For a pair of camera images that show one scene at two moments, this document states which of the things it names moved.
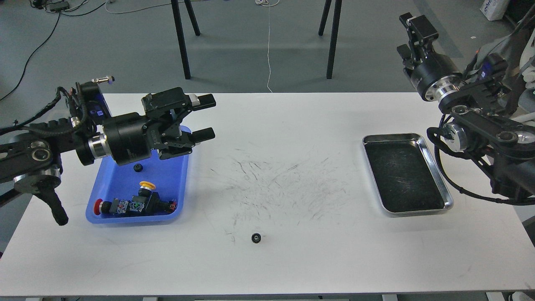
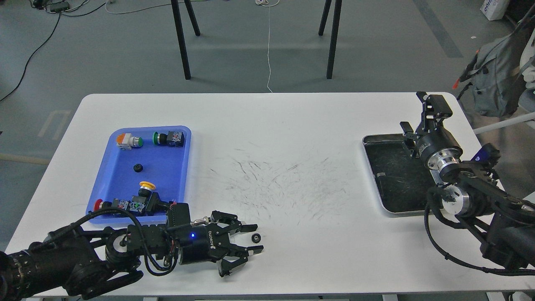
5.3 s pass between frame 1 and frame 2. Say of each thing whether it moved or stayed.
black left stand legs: stayed
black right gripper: moved
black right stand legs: stayed
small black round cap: stayed
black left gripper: moved
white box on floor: stayed
